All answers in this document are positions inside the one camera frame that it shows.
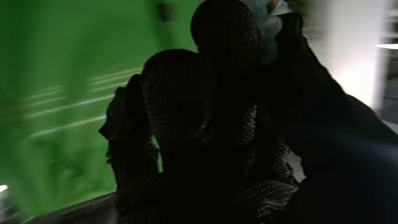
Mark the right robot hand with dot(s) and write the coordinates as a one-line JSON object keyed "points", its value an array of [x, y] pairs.
{"points": [[224, 140]]}

